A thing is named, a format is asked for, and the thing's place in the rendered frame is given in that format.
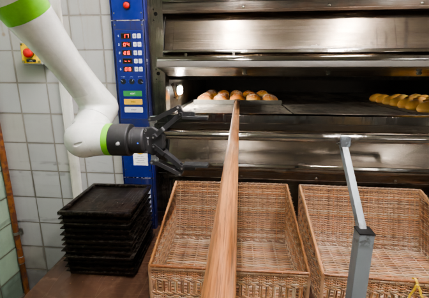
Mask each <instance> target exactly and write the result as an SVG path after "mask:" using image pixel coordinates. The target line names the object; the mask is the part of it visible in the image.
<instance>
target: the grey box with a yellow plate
mask: <svg viewBox="0 0 429 298"><path fill-rule="evenodd" d="M19 45H20V53H21V57H22V64H24V65H44V64H43V63H42V61H41V60H40V59H39V58H38V57H37V56H36V55H35V54H34V53H33V56H32V57H25V56H24V55H23V50H24V49H25V48H28V47H27V46H26V45H25V44H24V43H22V42H19Z"/></svg>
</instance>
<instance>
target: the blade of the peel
mask: <svg viewBox="0 0 429 298"><path fill-rule="evenodd" d="M193 104H231V105H234V100H230V99H229V100H198V99H196V100H193ZM281 104H282V101H281V100H240V105H281Z"/></svg>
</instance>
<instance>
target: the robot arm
mask: <svg viewBox="0 0 429 298"><path fill-rule="evenodd" d="M0 20H1V22H2V23H3V24H4V25H5V26H6V27H7V28H8V29H9V30H10V31H11V32H12V33H13V34H14V35H15V36H16V37H17V38H18V39H19V40H20V41H21V42H22V43H24V44H25V45H26V46H27V47H28V48H29V49H30V50H31V51H32V52H33V53H34V54H35V55H36V56H37V57H38V58H39V59H40V60H41V61H42V63H43V64H44V65H45V66H46V67H47V68H48V69H49V70H50V71H51V72H52V73H53V74H54V76H55V77H56V78H57V79H58V81H60V83H61V84H62V85H63V86H64V88H65V89H66V90H67V91H68V92H69V94H70V95H71V97H72V98H73V99H74V101H75V103H76V104H77V105H78V106H79V112H78V114H77V115H76V117H75V118H74V120H73V121H72V122H71V124H70V125H69V127H67V129H66V131H65V133H64V138H63V140H64V145H65V147H66V148H67V150H68V151H69V152H70V153H71V154H73V155H74V156H77V157H79V158H89V157H93V156H132V155H133V154H134V153H144V154H150V155H151V161H150V162H149V163H150V164H151V165H158V166H159V167H161V168H163V169H165V170H167V171H169V172H171V173H173V174H175V175H177V176H179V177H181V176H182V174H183V171H184V170H195V169H196V168H208V166H209V162H193V161H186V162H184V164H183V163H182V162H181V161H179V160H178V159H177V158H176V157H175V156H174V155H173V154H171V153H170V152H169V151H168V149H166V148H165V146H166V141H165V139H166V134H165V133H164V131H165V130H166V129H167V128H169V127H170V126H171V125H172V124H174V123H175V122H176V121H177V120H178V119H179V118H180V117H182V119H202V120H208V119H209V116H208V115H195V112H190V111H184V110H183V109H182V106H181V105H177V106H175V107H173V108H171V109H169V110H167V111H165V112H163V113H161V114H159V115H153V116H151V117H148V118H147V120H148V121H149V125H150V127H135V126H134V125H133V124H116V123H113V121H114V119H115V118H116V116H117V113H118V110H119V107H118V103H117V100H116V99H115V97H113V95H112V94H111V93H110V92H109V91H108V90H107V88H106V87H105V86H104V85H103V84H102V83H101V82H100V81H99V79H98V78H97V77H96V75H95V74H94V73H93V71H92V70H91V69H90V67H89V66H88V65H87V63H86V62H85V60H84V59H83V57H82V56H81V54H80V53H79V51H78V50H77V48H76V47H75V45H74V44H73V42H72V41H71V39H70V37H69V36H68V33H67V32H66V30H65V28H64V27H63V25H62V23H61V21H60V19H59V18H58V16H57V14H56V13H55V11H54V9H53V7H52V6H51V4H50V3H49V0H0ZM175 111H177V112H178V114H177V115H176V116H174V117H173V118H172V119H171V120H170V121H169V122H168V123H167V124H165V125H164V126H163V127H161V128H160V129H159V128H157V127H156V126H155V125H154V124H155V123H157V120H159V119H161V118H163V117H165V116H167V115H169V114H171V113H173V112H175ZM157 153H159V154H161V155H162V156H164V157H165V158H167V159H168V160H169V161H170V162H171V163H172V164H174V165H175V166H176V167H175V166H173V165H171V164H169V163H167V162H165V161H163V160H161V159H159V158H158V157H156V154H157Z"/></svg>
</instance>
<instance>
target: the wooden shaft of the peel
mask: <svg viewBox="0 0 429 298"><path fill-rule="evenodd" d="M238 159H239V102H238V101H235V102H234V109H233V113H232V120H231V124H230V131H229V138H228V142H227V149H226V153H225V161H224V164H223V172H222V179H221V183H220V190H219V194H218V201H217V205H216V212H215V216H214V223H213V230H212V234H211V242H210V245H209V253H208V257H207V264H206V271H205V275H204V282H203V286H202V293H201V297H200V298H236V265H237V195H238Z"/></svg>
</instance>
